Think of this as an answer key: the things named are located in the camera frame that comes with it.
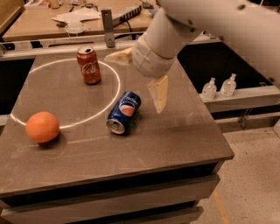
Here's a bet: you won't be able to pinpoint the blue pepsi can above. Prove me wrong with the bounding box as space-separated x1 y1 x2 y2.
106 91 142 135

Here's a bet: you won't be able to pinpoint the orange fruit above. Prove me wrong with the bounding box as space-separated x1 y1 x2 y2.
25 112 60 143

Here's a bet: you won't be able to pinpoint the white power strip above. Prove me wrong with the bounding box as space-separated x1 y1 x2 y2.
112 5 142 26

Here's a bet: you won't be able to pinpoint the white papers on desk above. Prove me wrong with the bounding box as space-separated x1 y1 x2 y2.
52 8 101 23

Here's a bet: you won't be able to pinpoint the wooden drawer cabinet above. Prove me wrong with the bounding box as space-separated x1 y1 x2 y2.
0 162 226 224

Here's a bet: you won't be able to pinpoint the clear sanitizer bottle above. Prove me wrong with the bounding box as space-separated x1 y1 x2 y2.
220 73 236 96
201 77 217 101

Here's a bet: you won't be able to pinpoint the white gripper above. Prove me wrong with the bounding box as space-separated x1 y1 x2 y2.
104 35 177 114

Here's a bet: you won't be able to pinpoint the clear round plastic lid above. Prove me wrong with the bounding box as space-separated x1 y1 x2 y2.
65 21 86 34

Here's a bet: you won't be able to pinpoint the red coca-cola can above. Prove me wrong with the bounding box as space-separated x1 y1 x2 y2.
76 46 102 85

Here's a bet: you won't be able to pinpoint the left grey metal post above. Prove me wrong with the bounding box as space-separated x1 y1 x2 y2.
101 9 116 48

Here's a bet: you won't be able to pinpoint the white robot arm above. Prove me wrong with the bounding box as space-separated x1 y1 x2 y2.
105 0 280 113

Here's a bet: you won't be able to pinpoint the left clear sanitizer bottle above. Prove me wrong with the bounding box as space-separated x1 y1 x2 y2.
201 77 217 101

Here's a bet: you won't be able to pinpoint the right clear sanitizer bottle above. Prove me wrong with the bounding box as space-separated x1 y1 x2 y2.
220 73 236 96

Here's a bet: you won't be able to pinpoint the black cable on desk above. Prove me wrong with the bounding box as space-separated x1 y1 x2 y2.
114 17 148 41

